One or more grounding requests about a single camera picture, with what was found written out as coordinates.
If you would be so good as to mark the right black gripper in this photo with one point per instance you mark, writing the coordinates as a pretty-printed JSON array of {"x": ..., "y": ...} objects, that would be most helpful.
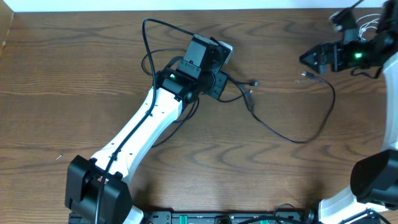
[{"x": 322, "y": 52}]

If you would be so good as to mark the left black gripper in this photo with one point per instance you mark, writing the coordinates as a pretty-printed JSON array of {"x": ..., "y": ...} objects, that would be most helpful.
[{"x": 219, "y": 84}]

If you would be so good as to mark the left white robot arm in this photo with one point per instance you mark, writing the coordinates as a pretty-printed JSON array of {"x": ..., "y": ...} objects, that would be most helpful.
[{"x": 98, "y": 188}]

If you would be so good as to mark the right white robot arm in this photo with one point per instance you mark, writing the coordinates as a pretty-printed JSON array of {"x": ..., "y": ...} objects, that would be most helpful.
[{"x": 373, "y": 182}]

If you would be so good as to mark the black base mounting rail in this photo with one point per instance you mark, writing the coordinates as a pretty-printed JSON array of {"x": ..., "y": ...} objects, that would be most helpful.
[{"x": 164, "y": 217}]

